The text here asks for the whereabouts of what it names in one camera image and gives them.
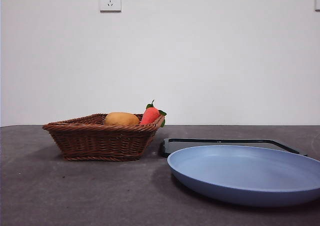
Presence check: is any orange toy carrot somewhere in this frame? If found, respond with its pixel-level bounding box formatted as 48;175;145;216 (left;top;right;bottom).
139;99;168;129

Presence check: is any black cutting board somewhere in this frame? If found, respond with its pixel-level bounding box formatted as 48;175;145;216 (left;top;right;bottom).
158;137;309;159

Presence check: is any brown wicker basket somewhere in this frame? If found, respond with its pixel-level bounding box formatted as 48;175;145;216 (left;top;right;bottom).
41;112;166;162

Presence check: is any yellow-brown potato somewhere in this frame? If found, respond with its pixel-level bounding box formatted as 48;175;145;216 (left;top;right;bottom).
104;112;140;127

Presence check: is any blue round plate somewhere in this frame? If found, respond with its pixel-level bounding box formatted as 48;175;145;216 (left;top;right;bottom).
166;144;320;208

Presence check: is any white wall socket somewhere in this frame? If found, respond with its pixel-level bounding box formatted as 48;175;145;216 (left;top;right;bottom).
99;0;122;13

